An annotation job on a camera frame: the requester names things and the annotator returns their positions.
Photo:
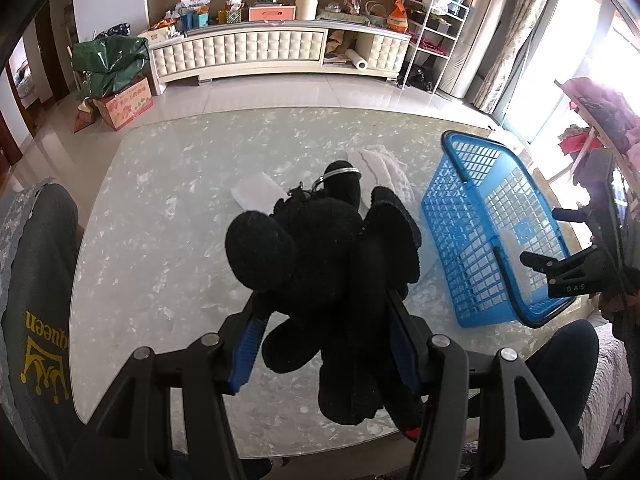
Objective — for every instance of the printed cardboard box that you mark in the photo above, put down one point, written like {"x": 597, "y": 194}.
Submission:
{"x": 127, "y": 105}

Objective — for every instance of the white floor air conditioner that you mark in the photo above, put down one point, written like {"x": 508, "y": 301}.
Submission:
{"x": 480, "y": 25}

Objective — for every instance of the orange bag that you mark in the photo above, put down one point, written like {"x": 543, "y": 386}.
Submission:
{"x": 398, "y": 17}

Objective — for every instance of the white tufted tv cabinet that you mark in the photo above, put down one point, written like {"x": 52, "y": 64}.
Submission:
{"x": 240, "y": 52}

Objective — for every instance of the cream plastic jug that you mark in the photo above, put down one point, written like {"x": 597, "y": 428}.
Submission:
{"x": 306, "y": 8}

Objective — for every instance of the white plastic bag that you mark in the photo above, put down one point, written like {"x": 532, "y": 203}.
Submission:
{"x": 436, "y": 4}

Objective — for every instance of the green cushion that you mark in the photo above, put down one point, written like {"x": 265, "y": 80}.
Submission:
{"x": 345, "y": 18}

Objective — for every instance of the black plush toy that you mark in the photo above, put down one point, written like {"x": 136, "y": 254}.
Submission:
{"x": 320, "y": 260}

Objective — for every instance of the wicker basket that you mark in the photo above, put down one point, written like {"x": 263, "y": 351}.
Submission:
{"x": 376, "y": 10}

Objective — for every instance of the brown paper bag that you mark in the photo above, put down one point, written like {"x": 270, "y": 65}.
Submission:
{"x": 337, "y": 42}

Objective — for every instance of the green plastic bag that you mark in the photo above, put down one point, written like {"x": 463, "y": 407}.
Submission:
{"x": 110, "y": 62}

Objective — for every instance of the pink storage box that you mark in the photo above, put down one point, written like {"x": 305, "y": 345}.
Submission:
{"x": 271, "y": 13}

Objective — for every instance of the patterned sofa cover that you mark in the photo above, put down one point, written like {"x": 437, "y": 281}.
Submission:
{"x": 612, "y": 400}

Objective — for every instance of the brown wooden door frame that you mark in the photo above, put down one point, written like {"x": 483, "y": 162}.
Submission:
{"x": 47, "y": 70}

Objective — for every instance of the blue plastic basket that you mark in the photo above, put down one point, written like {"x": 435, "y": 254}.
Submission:
{"x": 450, "y": 220}

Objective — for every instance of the white paper roll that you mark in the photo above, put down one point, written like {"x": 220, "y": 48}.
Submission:
{"x": 356, "y": 61}

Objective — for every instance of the red and white snack bag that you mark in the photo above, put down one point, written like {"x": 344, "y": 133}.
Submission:
{"x": 197, "y": 1}

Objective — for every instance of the black plastic bag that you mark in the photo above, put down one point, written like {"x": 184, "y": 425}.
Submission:
{"x": 421, "y": 80}

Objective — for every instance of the person's right leg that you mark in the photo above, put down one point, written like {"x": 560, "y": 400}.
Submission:
{"x": 565, "y": 365}

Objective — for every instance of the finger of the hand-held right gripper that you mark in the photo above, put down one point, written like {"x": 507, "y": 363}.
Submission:
{"x": 572, "y": 215}
{"x": 570, "y": 277}

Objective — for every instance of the grey chair with crown print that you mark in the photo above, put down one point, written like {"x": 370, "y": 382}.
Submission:
{"x": 35, "y": 285}

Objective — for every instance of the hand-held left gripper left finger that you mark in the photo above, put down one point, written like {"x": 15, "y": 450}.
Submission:
{"x": 244, "y": 355}

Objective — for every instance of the patterned curtain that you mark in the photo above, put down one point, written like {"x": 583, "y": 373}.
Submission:
{"x": 515, "y": 40}

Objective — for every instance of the red hanging garment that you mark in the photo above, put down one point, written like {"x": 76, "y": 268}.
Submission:
{"x": 580, "y": 142}

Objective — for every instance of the white metal rack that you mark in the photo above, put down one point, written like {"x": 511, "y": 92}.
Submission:
{"x": 442, "y": 30}

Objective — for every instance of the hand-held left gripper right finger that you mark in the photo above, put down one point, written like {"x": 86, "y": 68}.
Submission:
{"x": 406, "y": 355}

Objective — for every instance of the white lace cloth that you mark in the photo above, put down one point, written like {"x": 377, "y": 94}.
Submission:
{"x": 385, "y": 167}

